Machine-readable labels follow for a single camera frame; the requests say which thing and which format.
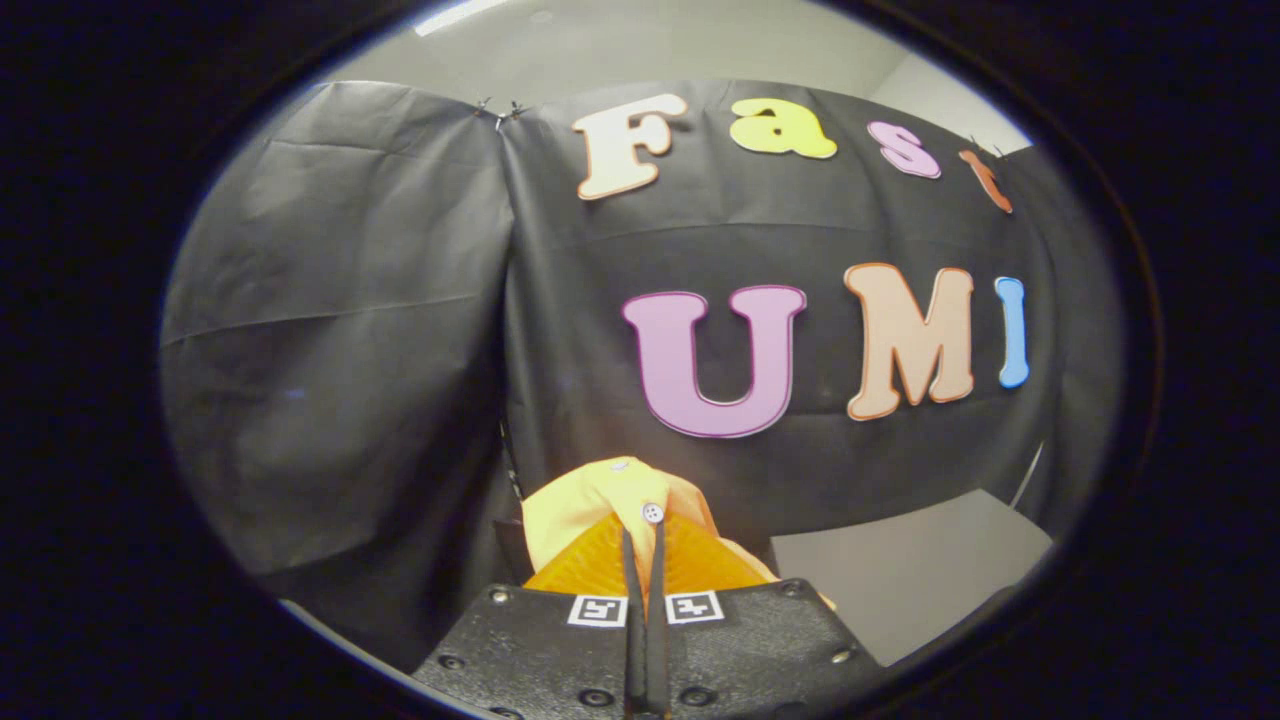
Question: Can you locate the yellow shirt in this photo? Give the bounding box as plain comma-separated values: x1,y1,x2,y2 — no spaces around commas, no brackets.
521,456,836,611

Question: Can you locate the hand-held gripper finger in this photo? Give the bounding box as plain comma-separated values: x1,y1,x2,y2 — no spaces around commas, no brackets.
412,512,649,720
648,512,886,720

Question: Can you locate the metal backdrop stand pole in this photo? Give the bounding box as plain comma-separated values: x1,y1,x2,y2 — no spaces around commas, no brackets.
1008,440,1047,511
498,418,525,503

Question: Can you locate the white cabinet with grey top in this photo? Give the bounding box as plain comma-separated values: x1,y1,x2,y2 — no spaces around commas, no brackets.
770,488,1056,669

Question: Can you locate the black backdrop cloth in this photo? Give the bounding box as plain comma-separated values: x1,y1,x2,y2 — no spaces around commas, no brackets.
160,80,1126,676

